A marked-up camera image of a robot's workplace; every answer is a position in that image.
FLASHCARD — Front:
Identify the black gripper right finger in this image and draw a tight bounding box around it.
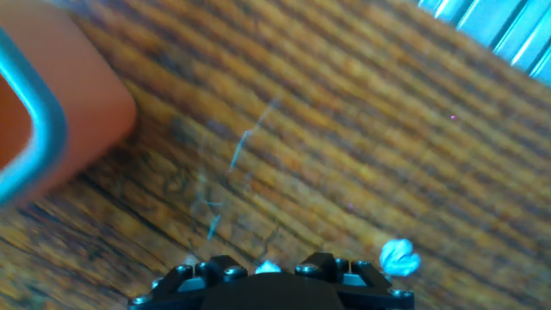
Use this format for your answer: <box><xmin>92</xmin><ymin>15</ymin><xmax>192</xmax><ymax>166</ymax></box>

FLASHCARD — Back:
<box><xmin>294</xmin><ymin>252</ymin><xmax>415</xmax><ymax>310</ymax></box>

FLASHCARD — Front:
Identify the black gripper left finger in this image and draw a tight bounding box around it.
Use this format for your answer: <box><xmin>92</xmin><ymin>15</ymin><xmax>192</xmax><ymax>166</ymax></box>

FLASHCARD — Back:
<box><xmin>127</xmin><ymin>254</ymin><xmax>249</xmax><ymax>310</ymax></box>

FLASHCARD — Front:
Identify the white paper ball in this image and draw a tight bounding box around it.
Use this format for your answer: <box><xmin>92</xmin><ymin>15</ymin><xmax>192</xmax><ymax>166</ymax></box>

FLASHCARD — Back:
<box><xmin>254</xmin><ymin>259</ymin><xmax>282</xmax><ymax>276</ymax></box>
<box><xmin>378</xmin><ymin>239</ymin><xmax>422</xmax><ymax>277</ymax></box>

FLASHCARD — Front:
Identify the orange square trash can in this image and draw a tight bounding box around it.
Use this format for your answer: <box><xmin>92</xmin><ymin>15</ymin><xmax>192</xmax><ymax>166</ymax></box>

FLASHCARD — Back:
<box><xmin>0</xmin><ymin>0</ymin><xmax>138</xmax><ymax>208</ymax></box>

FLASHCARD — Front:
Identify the brown wood grain board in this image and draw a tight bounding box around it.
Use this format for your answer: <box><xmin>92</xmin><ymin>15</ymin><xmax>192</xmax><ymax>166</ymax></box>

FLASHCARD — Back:
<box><xmin>0</xmin><ymin>0</ymin><xmax>551</xmax><ymax>310</ymax></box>

